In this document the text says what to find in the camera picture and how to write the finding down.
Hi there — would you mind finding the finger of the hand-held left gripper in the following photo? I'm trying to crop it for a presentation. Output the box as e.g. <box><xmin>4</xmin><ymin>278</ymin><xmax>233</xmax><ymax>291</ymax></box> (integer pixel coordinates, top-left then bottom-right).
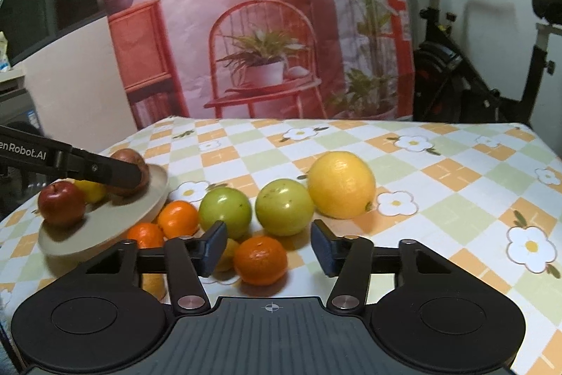
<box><xmin>66</xmin><ymin>146</ymin><xmax>151</xmax><ymax>188</ymax></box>

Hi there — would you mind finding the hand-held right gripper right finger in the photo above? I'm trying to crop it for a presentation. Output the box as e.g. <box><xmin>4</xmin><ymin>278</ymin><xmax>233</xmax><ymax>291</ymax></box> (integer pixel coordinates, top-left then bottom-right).
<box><xmin>310</xmin><ymin>220</ymin><xmax>467</xmax><ymax>316</ymax></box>

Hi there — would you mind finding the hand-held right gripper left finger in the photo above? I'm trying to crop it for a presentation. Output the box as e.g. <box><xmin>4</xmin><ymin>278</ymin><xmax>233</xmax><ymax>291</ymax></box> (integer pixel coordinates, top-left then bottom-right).
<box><xmin>66</xmin><ymin>220</ymin><xmax>229</xmax><ymax>316</ymax></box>

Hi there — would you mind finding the brownish red apple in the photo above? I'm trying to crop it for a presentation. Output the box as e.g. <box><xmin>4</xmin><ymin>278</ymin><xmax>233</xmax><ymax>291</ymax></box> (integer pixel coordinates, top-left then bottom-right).
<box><xmin>107</xmin><ymin>148</ymin><xmax>151</xmax><ymax>198</ymax></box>

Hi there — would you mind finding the yellow lemon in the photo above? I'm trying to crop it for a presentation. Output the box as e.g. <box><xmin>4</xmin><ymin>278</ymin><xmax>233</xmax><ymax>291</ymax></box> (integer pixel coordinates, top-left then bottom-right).
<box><xmin>72</xmin><ymin>178</ymin><xmax>108</xmax><ymax>204</ymax></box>
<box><xmin>306</xmin><ymin>151</ymin><xmax>377</xmax><ymax>220</ymax></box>

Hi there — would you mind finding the green round fruit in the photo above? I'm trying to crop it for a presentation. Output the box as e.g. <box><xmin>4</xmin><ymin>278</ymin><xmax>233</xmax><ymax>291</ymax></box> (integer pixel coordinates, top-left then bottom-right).
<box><xmin>255</xmin><ymin>178</ymin><xmax>314</xmax><ymax>237</ymax></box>
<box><xmin>198</xmin><ymin>187</ymin><xmax>253</xmax><ymax>240</ymax></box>

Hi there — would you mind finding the orange mandarin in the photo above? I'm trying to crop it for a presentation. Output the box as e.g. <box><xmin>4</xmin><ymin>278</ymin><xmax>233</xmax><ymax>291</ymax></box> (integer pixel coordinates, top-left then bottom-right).
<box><xmin>126</xmin><ymin>222</ymin><xmax>166</xmax><ymax>249</ymax></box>
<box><xmin>157</xmin><ymin>200</ymin><xmax>200</xmax><ymax>239</ymax></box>
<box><xmin>233</xmin><ymin>236</ymin><xmax>289</xmax><ymax>286</ymax></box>

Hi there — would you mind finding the beige round plate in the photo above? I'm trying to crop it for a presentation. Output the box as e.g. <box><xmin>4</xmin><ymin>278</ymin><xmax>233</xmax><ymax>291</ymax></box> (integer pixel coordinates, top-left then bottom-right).
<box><xmin>37</xmin><ymin>164</ymin><xmax>170</xmax><ymax>257</ymax></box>

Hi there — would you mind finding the bright red apple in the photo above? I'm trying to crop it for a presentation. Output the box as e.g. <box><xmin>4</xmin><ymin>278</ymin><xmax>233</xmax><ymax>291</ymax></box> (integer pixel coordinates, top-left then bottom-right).
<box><xmin>38</xmin><ymin>181</ymin><xmax>87</xmax><ymax>226</ymax></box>

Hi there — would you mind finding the small tan round fruit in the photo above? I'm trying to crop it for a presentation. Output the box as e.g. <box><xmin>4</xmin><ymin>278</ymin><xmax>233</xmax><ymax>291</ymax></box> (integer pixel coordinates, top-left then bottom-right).
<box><xmin>139</xmin><ymin>273</ymin><xmax>168</xmax><ymax>302</ymax></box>
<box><xmin>214</xmin><ymin>238</ymin><xmax>240</xmax><ymax>273</ymax></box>

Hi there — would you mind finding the white foam board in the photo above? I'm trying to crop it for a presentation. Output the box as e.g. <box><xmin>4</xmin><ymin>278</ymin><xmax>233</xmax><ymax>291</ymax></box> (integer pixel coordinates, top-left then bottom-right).
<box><xmin>24</xmin><ymin>12</ymin><xmax>141</xmax><ymax>165</ymax></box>

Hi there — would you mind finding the printed room backdrop cloth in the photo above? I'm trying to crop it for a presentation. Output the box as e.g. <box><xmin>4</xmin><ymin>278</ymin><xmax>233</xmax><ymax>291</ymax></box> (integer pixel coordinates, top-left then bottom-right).
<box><xmin>96</xmin><ymin>0</ymin><xmax>416</xmax><ymax>130</ymax></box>

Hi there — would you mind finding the black exercise bike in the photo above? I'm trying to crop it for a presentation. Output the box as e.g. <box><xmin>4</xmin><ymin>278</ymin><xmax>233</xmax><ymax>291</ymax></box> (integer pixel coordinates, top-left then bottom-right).
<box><xmin>397</xmin><ymin>0</ymin><xmax>562</xmax><ymax>125</ymax></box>

